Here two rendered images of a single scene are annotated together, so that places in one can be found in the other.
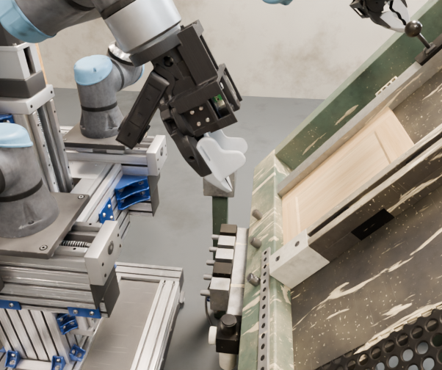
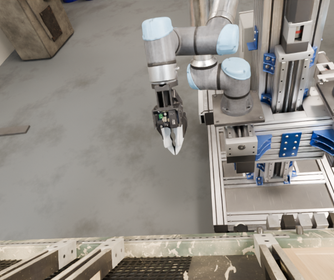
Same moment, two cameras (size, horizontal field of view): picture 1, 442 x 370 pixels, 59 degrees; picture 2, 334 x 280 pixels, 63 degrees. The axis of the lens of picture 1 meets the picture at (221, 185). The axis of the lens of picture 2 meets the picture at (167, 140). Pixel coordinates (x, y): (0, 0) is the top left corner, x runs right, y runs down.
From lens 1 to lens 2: 0.80 m
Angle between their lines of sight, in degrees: 72
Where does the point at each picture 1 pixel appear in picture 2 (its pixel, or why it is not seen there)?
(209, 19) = not seen: outside the picture
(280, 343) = (207, 245)
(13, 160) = (227, 81)
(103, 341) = (274, 191)
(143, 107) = not seen: hidden behind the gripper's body
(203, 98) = (153, 111)
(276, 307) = (232, 241)
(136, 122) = not seen: hidden behind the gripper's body
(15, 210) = (224, 100)
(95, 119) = not seen: outside the picture
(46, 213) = (234, 110)
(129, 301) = (308, 195)
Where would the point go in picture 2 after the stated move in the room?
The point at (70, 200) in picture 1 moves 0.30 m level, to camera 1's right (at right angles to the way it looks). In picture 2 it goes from (256, 114) to (279, 166)
